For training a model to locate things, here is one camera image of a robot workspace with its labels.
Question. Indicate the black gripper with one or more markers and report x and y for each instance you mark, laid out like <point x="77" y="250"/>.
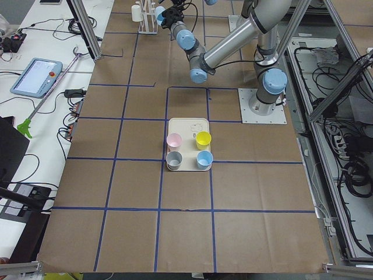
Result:
<point x="168" y="18"/>

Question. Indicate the light blue cup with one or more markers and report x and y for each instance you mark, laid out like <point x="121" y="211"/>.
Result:
<point x="204" y="160"/>
<point x="158" y="13"/>

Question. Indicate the white green-lined cup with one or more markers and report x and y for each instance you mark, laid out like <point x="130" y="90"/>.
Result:
<point x="136" y="12"/>

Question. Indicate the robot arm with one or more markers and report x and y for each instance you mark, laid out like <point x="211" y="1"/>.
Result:
<point x="210" y="2"/>
<point x="258" y="19"/>

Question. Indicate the pink cup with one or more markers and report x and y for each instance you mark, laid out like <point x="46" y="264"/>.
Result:
<point x="174" y="141"/>

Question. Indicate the yellow cup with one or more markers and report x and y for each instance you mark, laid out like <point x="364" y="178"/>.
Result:
<point x="203" y="140"/>

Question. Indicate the grey cup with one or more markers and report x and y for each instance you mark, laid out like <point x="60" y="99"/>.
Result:
<point x="174" y="160"/>

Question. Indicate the silver reacher grabber tool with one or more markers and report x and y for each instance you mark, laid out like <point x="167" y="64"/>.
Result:
<point x="56" y="83"/>

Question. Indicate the cream plastic tray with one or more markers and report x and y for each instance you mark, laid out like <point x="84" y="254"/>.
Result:
<point x="188" y="129"/>

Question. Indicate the black power adapter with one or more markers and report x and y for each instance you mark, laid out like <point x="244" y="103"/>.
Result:
<point x="74" y="93"/>

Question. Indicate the blue teach pendant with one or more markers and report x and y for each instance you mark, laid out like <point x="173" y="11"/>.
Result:
<point x="38" y="77"/>

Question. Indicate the green plastic tool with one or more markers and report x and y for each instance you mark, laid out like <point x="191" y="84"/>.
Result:
<point x="24" y="127"/>

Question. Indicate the black monitor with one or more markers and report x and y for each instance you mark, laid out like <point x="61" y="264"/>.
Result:
<point x="13" y="148"/>

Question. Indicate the white wire cup rack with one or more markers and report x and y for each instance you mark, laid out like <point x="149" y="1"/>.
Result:
<point x="148" y="25"/>

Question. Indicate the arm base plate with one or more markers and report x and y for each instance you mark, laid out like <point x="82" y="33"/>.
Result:
<point x="255" y="112"/>
<point x="234" y="21"/>

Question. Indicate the aluminium frame post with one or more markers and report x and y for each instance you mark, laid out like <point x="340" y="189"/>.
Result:
<point x="80" y="15"/>

